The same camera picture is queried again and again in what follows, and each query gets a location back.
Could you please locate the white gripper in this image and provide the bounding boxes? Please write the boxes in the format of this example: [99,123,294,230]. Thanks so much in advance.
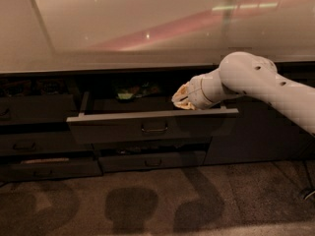
[171,75,212,110]

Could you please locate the grey drawer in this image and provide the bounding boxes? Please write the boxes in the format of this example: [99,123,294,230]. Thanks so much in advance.
[98,150,206,172]
[0,159,102,182]
[67,91,238,145]
[94,137,212,150]
[0,131,92,155]
[0,94,78,126]

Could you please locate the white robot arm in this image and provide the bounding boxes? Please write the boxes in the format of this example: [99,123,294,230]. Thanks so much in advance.
[172,52,315,136]

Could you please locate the items in left drawer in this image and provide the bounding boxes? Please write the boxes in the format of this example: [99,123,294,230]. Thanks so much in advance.
[0,79,67,97]

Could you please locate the green snack bag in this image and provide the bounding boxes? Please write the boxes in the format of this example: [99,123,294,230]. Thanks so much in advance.
[115,83,161,101]

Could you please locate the grey cabinet door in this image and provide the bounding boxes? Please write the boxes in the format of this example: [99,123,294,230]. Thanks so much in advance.
[205,97,315,164]

